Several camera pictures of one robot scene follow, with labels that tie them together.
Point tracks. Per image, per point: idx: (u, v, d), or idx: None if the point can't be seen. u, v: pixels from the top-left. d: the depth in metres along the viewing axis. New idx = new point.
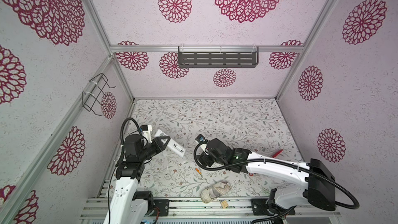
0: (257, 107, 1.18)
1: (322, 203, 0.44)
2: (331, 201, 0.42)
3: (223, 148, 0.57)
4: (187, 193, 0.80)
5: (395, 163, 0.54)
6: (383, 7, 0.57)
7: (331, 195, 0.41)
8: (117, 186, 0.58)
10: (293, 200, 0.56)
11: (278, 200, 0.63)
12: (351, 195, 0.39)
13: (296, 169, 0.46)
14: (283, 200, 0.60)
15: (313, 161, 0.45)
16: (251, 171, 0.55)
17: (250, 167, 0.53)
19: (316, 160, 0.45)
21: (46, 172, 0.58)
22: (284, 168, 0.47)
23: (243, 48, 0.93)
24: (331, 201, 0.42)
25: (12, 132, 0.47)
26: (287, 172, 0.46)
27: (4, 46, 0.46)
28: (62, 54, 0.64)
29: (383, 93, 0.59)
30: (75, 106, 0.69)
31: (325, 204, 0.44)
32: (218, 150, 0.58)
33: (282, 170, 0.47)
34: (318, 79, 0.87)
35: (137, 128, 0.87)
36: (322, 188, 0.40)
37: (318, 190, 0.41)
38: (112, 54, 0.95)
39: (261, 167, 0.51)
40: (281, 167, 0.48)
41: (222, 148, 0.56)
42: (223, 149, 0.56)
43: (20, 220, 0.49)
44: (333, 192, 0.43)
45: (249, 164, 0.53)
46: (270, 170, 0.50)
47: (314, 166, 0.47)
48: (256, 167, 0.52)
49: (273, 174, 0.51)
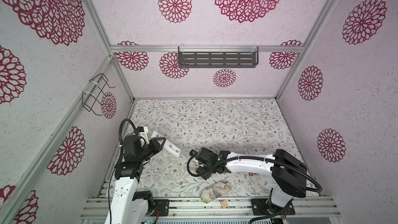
0: (257, 107, 1.18)
1: (293, 191, 0.47)
2: (297, 187, 0.45)
3: (205, 153, 0.65)
4: (187, 193, 0.80)
5: (395, 163, 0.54)
6: (383, 7, 0.57)
7: (296, 181, 0.44)
8: (117, 186, 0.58)
10: (285, 196, 0.56)
11: (272, 199, 0.65)
12: (314, 180, 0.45)
13: (263, 161, 0.50)
14: (276, 197, 0.61)
15: (278, 152, 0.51)
16: (232, 170, 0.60)
17: (229, 166, 0.58)
19: (281, 150, 0.49)
21: (46, 172, 0.58)
22: (254, 162, 0.52)
23: (243, 48, 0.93)
24: (297, 187, 0.45)
25: (12, 132, 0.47)
26: (257, 165, 0.51)
27: (4, 46, 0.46)
28: (62, 54, 0.64)
29: (383, 93, 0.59)
30: (75, 106, 0.69)
31: (295, 191, 0.47)
32: (203, 156, 0.66)
33: (252, 164, 0.52)
34: (318, 79, 0.87)
35: (133, 128, 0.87)
36: (286, 176, 0.44)
37: (282, 178, 0.45)
38: (113, 54, 0.95)
39: (238, 164, 0.56)
40: (252, 161, 0.52)
41: (205, 154, 0.65)
42: (206, 154, 0.65)
43: (20, 220, 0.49)
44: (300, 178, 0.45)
45: (227, 163, 0.58)
46: (244, 165, 0.54)
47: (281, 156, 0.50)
48: (234, 165, 0.57)
49: (249, 168, 0.55)
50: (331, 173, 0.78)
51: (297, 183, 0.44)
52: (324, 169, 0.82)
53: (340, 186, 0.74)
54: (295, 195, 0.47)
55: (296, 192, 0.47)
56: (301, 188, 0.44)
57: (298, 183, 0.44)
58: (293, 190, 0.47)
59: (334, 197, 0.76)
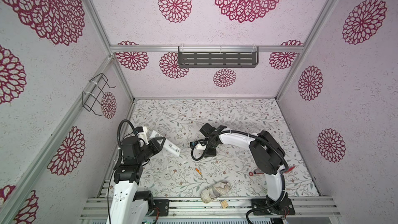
0: (257, 107, 1.18)
1: (264, 165, 0.54)
2: (268, 163, 0.51)
3: (207, 126, 0.78)
4: (187, 193, 0.80)
5: (395, 163, 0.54)
6: (383, 7, 0.57)
7: (270, 158, 0.52)
8: (117, 191, 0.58)
10: (273, 184, 0.60)
11: (269, 191, 0.65)
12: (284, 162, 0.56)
13: (247, 136, 0.58)
14: (271, 188, 0.63)
15: (263, 131, 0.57)
16: (223, 141, 0.69)
17: (221, 137, 0.68)
19: (265, 130, 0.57)
21: (46, 172, 0.58)
22: (240, 135, 0.61)
23: (243, 48, 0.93)
24: (267, 162, 0.51)
25: (12, 132, 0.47)
26: (241, 138, 0.59)
27: (4, 46, 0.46)
28: (62, 54, 0.64)
29: (383, 93, 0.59)
30: (75, 107, 0.69)
31: (265, 166, 0.53)
32: (204, 129, 0.79)
33: (238, 137, 0.61)
34: (318, 79, 0.87)
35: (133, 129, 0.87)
36: (260, 149, 0.52)
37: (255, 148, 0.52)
38: (113, 54, 0.95)
39: (227, 137, 0.66)
40: (238, 134, 0.62)
41: (206, 126, 0.78)
42: (207, 127, 0.78)
43: (20, 220, 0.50)
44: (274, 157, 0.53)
45: (220, 135, 0.68)
46: (232, 138, 0.64)
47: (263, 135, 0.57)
48: (225, 136, 0.67)
49: (235, 141, 0.63)
50: (331, 173, 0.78)
51: (269, 160, 0.52)
52: (324, 169, 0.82)
53: (340, 186, 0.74)
54: (265, 171, 0.55)
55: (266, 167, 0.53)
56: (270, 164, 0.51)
57: (271, 160, 0.52)
58: (265, 165, 0.53)
59: (335, 197, 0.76)
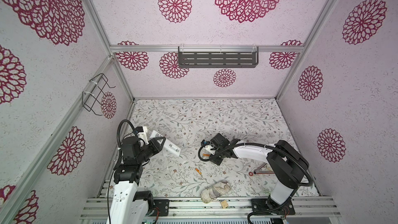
0: (257, 107, 1.18)
1: (286, 179, 0.49)
2: (291, 176, 0.46)
3: (219, 137, 0.73)
4: (187, 193, 0.80)
5: (395, 163, 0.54)
6: (383, 7, 0.57)
7: (293, 171, 0.47)
8: (117, 191, 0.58)
10: (282, 188, 0.57)
11: (272, 194, 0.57)
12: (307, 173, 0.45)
13: (264, 148, 0.54)
14: (276, 192, 0.61)
15: (280, 141, 0.52)
16: (238, 155, 0.66)
17: (236, 150, 0.64)
19: (283, 141, 0.52)
21: (46, 172, 0.58)
22: (256, 148, 0.57)
23: (243, 48, 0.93)
24: (290, 175, 0.46)
25: (12, 132, 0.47)
26: (257, 150, 0.56)
27: (4, 46, 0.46)
28: (62, 54, 0.64)
29: (383, 93, 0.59)
30: (75, 107, 0.69)
31: (288, 180, 0.48)
32: (217, 140, 0.74)
33: (254, 149, 0.57)
34: (318, 79, 0.87)
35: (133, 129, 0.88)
36: (281, 162, 0.47)
37: (275, 160, 0.47)
38: (112, 54, 0.95)
39: (242, 150, 0.62)
40: (254, 147, 0.58)
41: (218, 137, 0.73)
42: (219, 139, 0.73)
43: (20, 220, 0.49)
44: (296, 169, 0.48)
45: (235, 148, 0.64)
46: (248, 151, 0.59)
47: (281, 146, 0.53)
48: (239, 150, 0.63)
49: (250, 154, 0.60)
50: (331, 173, 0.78)
51: (292, 172, 0.47)
52: (324, 169, 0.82)
53: (340, 186, 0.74)
54: (287, 185, 0.50)
55: (288, 181, 0.48)
56: (294, 177, 0.46)
57: (294, 173, 0.47)
58: (286, 179, 0.49)
59: (334, 197, 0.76)
